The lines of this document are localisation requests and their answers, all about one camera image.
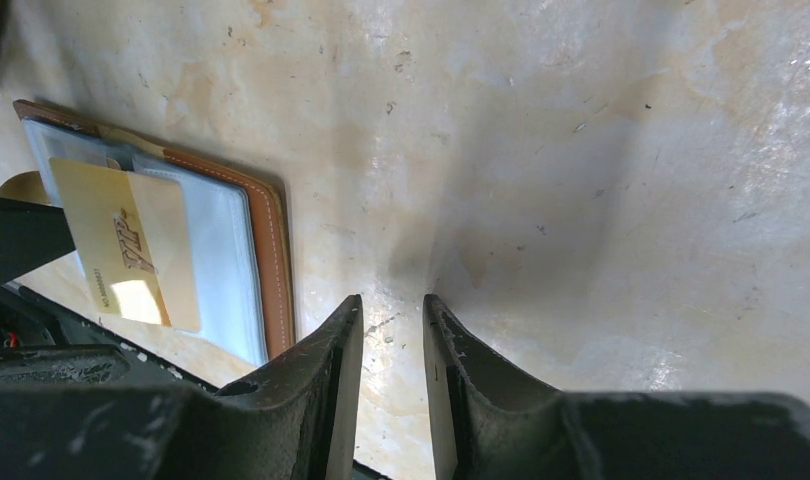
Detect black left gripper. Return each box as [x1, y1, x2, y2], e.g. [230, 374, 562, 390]
[0, 197, 75, 287]

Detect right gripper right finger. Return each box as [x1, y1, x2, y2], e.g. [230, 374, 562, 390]
[423, 295, 810, 479]

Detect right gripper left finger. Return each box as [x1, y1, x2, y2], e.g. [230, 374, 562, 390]
[0, 294, 360, 479]

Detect gold VIP card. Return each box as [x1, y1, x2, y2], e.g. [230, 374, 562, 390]
[49, 158, 201, 333]

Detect brown leather card holder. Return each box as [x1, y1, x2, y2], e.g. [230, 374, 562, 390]
[13, 100, 295, 367]

